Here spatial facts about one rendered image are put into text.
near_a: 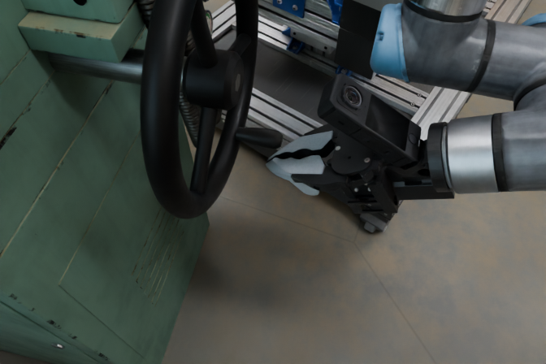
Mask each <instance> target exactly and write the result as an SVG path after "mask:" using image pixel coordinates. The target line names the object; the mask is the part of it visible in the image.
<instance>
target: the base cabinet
mask: <svg viewBox="0 0 546 364"><path fill-rule="evenodd" d="M140 102H141V85H140V84H133V83H128V82H123V81H117V80H111V82H110V83H109V85H108V86H107V88H106V90H105V91H104V93H103V95H102V96H101V97H100V99H99V100H98V102H97V104H96V106H95V107H94V108H93V110H92V112H91V113H90V115H89V117H88V118H87V119H86V121H85V122H84V124H83V126H82V127H81V129H80V131H79V132H78V133H77V135H76V137H75V139H74V140H73V142H72V143H71V145H70V146H69V148H68V149H67V151H66V153H65V154H64V155H63V157H62V159H61V160H60V162H59V164H58V166H57V167H56V168H55V169H54V172H53V173H52V175H51V176H50V178H49V179H48V181H47V182H46V184H45V186H44V187H43V189H42V190H41V192H40V193H39V195H38V196H37V199H36V200H35V202H34V203H33V204H32V206H31V208H30V209H29V211H28V213H27V214H26V215H25V217H24V219H23V220H22V222H21V224H20V225H19V226H18V228H17V229H16V231H15V233H14V235H13V236H12V238H11V239H10V241H9V242H8V244H7V245H6V247H5V249H4V250H3V251H2V253H1V255H0V350H3V351H6V352H9V353H15V354H19V355H21V356H25V357H28V358H34V359H37V360H40V361H43V362H49V363H53V364H162V361H163V357H164V354H165V352H166V349H167V346H168V343H169V340H170V338H171V334H172V331H173V328H174V326H175V324H176V320H177V317H178V314H179V312H180V307H181V305H182V303H183V300H184V296H185V293H186V291H187V288H188V286H189V282H190V280H191V277H192V274H193V270H194V267H195V265H196V262H197V259H198V256H199V253H200V251H201V248H202V244H203V241H204V240H205V237H206V233H207V230H208V227H209V225H210V223H209V219H208V216H207V213H206V212H205V213H203V214H201V215H199V216H198V217H196V218H192V219H180V218H177V217H175V216H174V215H172V214H169V213H168V212H167V211H166V210H165V209H164V208H163V207H162V206H161V204H160V203H159V202H158V199H157V198H156V197H155V195H154V191H153V189H152V187H151V185H150V181H149V178H148V176H147V172H146V169H145V162H144V157H143V151H142V144H141V121H140ZM179 147H180V161H181V166H182V171H183V174H184V180H185V182H186V184H187V187H188V189H190V184H191V179H192V173H193V164H194V163H193V157H192V154H191V150H190V147H189V142H188V138H187V135H186V131H185V128H184V122H183V119H182V116H181V113H180V110H179Z"/></svg>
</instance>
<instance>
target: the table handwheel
mask: <svg viewBox="0 0 546 364"><path fill-rule="evenodd" d="M235 7H236V40H235V41H234V42H233V43H232V45H231V46H230V48H229V49H228V50H219V49H215V46H214V42H213V40H212V37H211V34H210V30H209V26H208V23H207V19H206V13H205V9H204V6H203V1H202V0H155V1H154V7H153V10H152V14H151V17H150V21H149V28H148V32H147V38H146V42H145V49H144V50H139V49H134V48H129V50H128V52H127V53H126V54H125V56H124V57H123V59H122V61H121V62H120V63H110V62H105V61H99V60H94V59H89V58H79V57H74V56H69V55H63V54H54V53H49V52H48V56H49V61H50V65H51V66H52V68H53V69H54V70H56V71H60V72H69V73H74V74H79V75H84V76H93V77H98V78H103V79H108V80H117V81H123V82H128V83H133V84H139V85H141V102H140V121H141V144H142V151H143V157H144V162H145V169H146V172H147V176H148V178H149V182H150V185H151V187H152V189H153V191H154V195H155V197H156V198H157V199H158V202H159V203H160V204H161V206H162V207H163V208H164V209H165V210H166V211H167V212H168V213H169V214H171V215H174V216H175V217H177V218H180V219H192V218H196V217H198V216H199V215H202V214H203V213H205V212H206V211H208V210H209V209H210V207H211V206H212V205H213V204H214V203H215V201H216V200H217V198H218V197H219V195H220V193H221V192H222V191H223V188H224V186H225V184H226V183H227V181H228V177H229V176H230V174H231V171H232V168H233V165H234V163H235V161H236V156H237V154H238V151H239V148H240V145H241V141H238V140H237V139H236V132H237V129H238V128H239V127H241V128H245V124H246V120H247V117H248V113H249V105H250V100H251V96H252V91H253V85H254V73H255V67H256V58H257V48H258V0H235ZM189 27H190V28H191V32H192V35H193V40H194V43H195V46H196V48H195V49H194V50H193V51H192V52H191V53H190V54H189V55H188V57H187V56H184V52H185V47H186V43H187V38H188V34H189ZM180 91H182V92H184V95H185V97H186V98H187V100H188V102H189V103H190V104H191V105H194V106H201V114H200V121H199V129H198V135H197V148H196V154H195V159H194V164H193V173H192V179H191V184H190V189H189V188H188V187H187V184H186V182H185V180H184V174H183V171H182V166H181V161H180V147H179V102H180ZM219 110H223V111H227V114H226V118H225V121H224V125H223V130H222V133H221V136H220V138H219V143H218V145H217V148H216V151H215V152H214V156H213V158H212V160H211V162H210V153H211V148H212V144H213V139H214V134H215V125H216V121H217V116H218V112H219Z"/></svg>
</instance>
